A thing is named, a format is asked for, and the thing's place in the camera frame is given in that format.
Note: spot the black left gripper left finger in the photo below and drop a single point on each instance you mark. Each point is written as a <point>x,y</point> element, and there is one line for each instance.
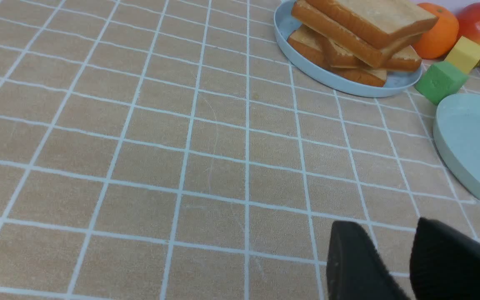
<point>355,270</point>

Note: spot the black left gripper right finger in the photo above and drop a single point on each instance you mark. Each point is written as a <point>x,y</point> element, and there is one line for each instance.
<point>444,263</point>

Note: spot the toast slice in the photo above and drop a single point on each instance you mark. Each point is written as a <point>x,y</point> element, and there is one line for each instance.
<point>303,40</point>
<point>378,22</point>
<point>333,31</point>
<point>406,60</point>

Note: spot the teal centre plate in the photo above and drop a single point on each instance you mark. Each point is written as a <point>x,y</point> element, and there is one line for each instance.
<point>456,133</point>

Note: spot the green cube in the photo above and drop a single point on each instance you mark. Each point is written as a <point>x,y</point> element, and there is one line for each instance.
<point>441,80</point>

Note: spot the yellow cube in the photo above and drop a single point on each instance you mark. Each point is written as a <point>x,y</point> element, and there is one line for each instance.
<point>464,55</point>

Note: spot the orange fruit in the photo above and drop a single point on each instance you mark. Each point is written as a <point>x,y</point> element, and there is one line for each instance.
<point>442,37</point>

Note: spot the blue bread plate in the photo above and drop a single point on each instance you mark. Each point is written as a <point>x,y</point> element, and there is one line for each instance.
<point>285,24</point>

